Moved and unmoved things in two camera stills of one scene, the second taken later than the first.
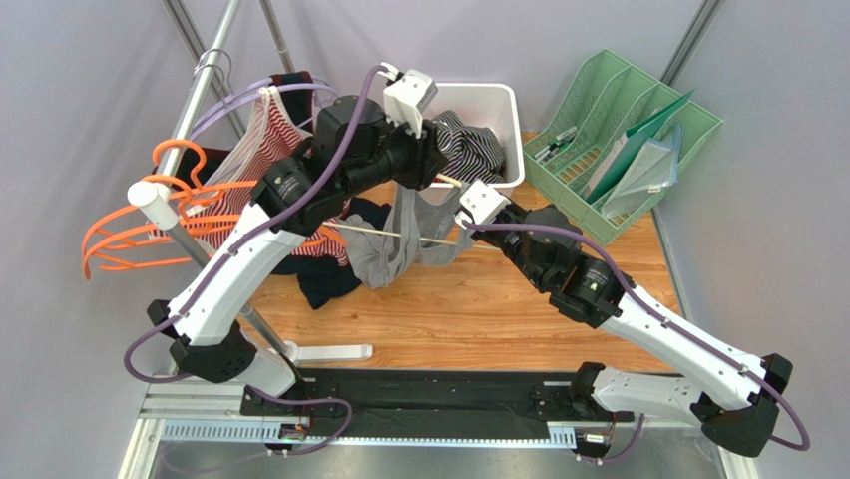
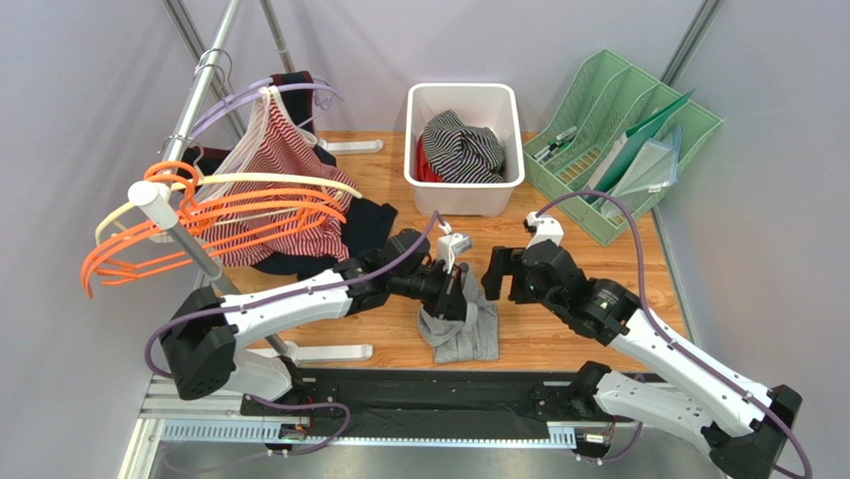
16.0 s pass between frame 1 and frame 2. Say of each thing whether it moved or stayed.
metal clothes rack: stayed
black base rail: stayed
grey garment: moved
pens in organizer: stayed
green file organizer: stayed
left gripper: moved
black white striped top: stayed
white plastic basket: stayed
